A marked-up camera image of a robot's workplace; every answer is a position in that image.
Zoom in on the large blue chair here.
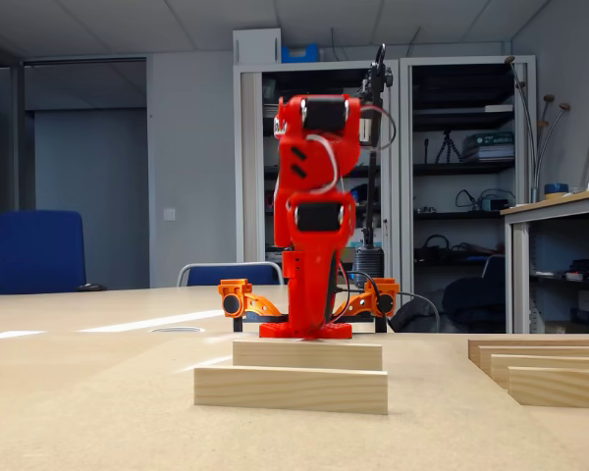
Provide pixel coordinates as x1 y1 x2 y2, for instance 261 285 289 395
0 209 87 295

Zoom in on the black office chair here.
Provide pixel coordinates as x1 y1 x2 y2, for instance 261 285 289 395
389 296 442 334
441 253 508 328

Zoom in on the black camera stand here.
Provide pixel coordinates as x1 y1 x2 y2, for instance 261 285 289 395
351 42 394 289

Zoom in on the white box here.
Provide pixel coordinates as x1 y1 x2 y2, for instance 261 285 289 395
232 27 283 65

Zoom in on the grey metal shelf cabinet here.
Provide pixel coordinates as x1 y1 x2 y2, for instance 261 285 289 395
232 59 402 295
399 54 538 335

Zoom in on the blue chair with metal frame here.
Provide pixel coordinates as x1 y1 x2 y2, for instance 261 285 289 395
176 261 286 288

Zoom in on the white cable grommet ring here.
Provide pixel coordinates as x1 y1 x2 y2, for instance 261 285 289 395
148 325 206 335

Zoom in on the brown fibreboard work board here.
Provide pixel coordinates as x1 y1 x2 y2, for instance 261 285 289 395
0 336 589 471

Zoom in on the blue plastic box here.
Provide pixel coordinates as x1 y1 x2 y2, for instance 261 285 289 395
280 43 321 64

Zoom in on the grey side desk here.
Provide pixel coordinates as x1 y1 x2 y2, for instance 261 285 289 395
499 185 589 335

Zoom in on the stack of books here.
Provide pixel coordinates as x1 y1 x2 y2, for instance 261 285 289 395
460 131 515 163

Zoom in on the wooden stick placed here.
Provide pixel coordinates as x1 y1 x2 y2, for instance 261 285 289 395
490 353 589 390
232 340 383 372
508 366 589 409
477 345 589 377
467 338 589 367
193 366 389 416

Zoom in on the small black tripod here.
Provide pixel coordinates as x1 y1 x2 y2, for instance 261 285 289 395
434 130 465 165

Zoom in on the orange table clamp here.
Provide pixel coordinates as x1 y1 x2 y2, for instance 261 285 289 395
346 277 401 320
218 278 282 320

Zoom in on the metal coat stand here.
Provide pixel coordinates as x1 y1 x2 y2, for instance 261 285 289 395
504 55 572 203

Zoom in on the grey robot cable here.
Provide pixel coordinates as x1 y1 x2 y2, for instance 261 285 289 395
397 291 442 334

